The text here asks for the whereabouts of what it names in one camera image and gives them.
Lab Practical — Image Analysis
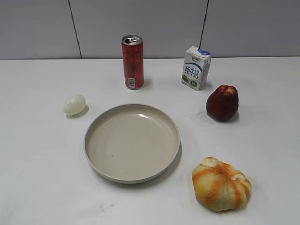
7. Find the dark red apple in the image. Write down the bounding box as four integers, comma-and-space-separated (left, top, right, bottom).
206, 84, 239, 121

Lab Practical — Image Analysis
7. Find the white blue milk carton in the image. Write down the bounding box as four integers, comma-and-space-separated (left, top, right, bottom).
181, 46, 211, 91

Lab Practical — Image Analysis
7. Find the orange yellow pumpkin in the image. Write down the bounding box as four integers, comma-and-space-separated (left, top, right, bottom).
192, 157, 252, 211

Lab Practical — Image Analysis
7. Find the beige round plate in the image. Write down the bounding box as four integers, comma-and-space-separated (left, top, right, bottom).
84, 104, 181, 184

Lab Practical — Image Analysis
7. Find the white egg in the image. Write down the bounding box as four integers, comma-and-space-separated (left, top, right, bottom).
63, 94, 86, 115

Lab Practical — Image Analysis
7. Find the red drink can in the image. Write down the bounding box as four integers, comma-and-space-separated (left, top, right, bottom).
121, 34, 144, 90

